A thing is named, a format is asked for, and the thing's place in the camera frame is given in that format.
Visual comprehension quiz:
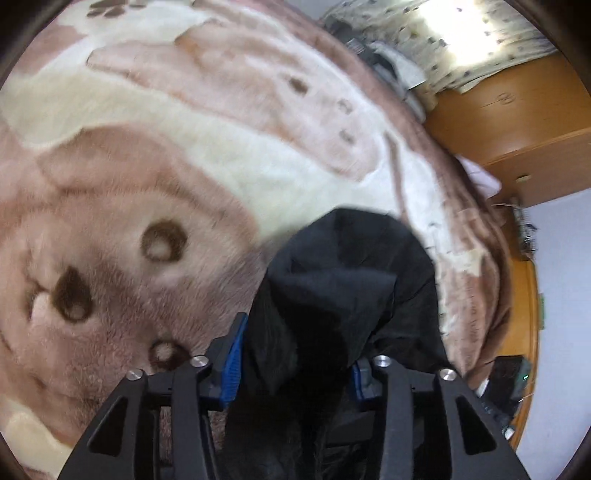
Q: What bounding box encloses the black puffer hooded jacket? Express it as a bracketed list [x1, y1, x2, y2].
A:
[219, 208, 449, 479]

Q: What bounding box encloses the pink white cloth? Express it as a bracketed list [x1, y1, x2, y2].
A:
[457, 155, 502, 199]

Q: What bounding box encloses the brown plush dog blanket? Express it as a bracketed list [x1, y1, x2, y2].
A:
[1, 1, 511, 479]

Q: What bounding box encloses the wooden wardrobe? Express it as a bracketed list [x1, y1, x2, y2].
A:
[426, 53, 590, 207]

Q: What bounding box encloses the black box with papers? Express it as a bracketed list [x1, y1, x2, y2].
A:
[324, 16, 427, 123]

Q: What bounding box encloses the heart pattern cream curtain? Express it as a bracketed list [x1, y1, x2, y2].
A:
[322, 1, 557, 95]

